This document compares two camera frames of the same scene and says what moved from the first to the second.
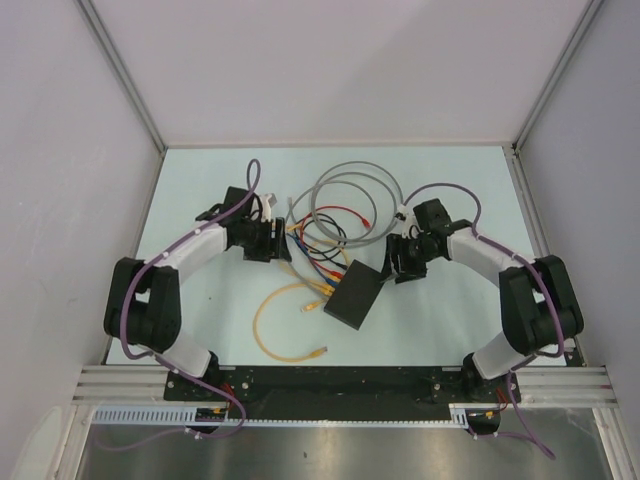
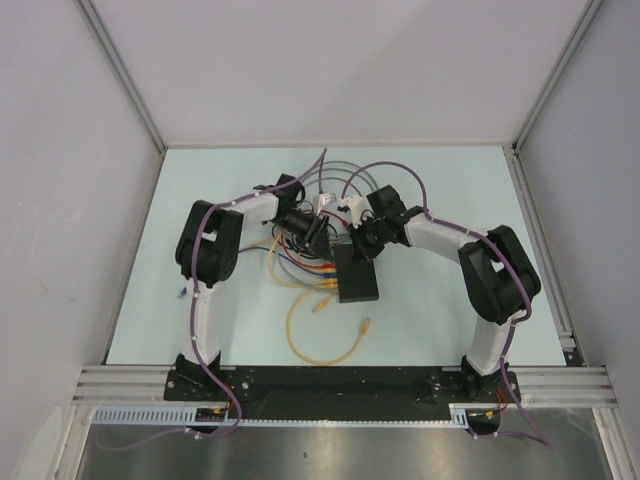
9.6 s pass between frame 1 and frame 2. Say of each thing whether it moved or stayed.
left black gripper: moved
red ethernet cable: moved
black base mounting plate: stayed
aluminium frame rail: stayed
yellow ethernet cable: moved
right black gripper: moved
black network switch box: moved
